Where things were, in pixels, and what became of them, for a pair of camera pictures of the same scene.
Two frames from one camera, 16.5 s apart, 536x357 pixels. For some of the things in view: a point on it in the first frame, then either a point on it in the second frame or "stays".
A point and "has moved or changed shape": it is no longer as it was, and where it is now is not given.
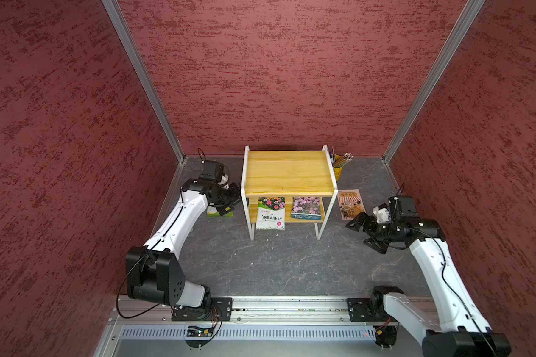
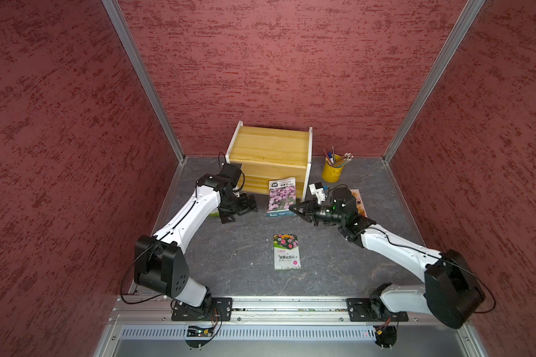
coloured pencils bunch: (339, 161) stays
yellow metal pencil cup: (337, 170) stays
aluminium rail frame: (258, 327) stays
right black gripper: (379, 245) -> (310, 209)
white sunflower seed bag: (271, 213) -> (286, 251)
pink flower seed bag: (306, 207) has moved or changed shape
